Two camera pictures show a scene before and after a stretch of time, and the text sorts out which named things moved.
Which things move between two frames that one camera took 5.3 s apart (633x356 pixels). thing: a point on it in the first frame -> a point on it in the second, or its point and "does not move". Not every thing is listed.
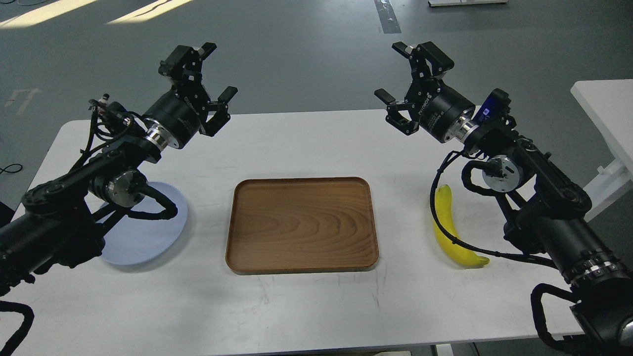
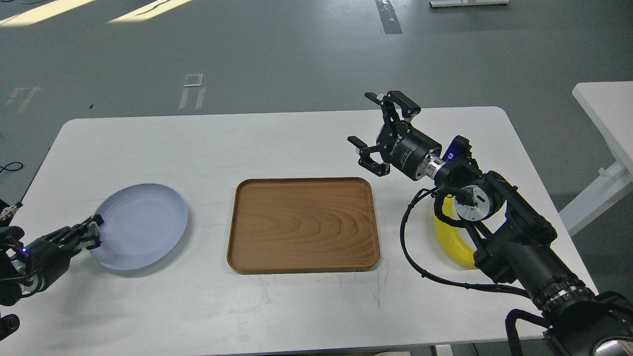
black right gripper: (435, 107) -> (405, 146)
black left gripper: (178, 111) -> (48, 257)
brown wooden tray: (289, 224) does not move
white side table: (609, 104) does not move
